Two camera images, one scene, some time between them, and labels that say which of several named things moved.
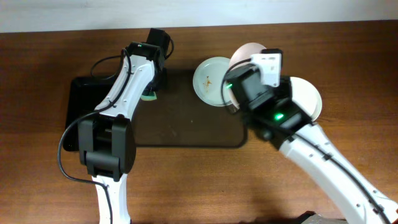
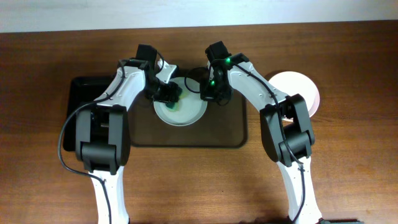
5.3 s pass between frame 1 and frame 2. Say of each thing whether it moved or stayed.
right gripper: moved
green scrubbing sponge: moved
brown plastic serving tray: stayed
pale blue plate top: moved
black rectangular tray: stayed
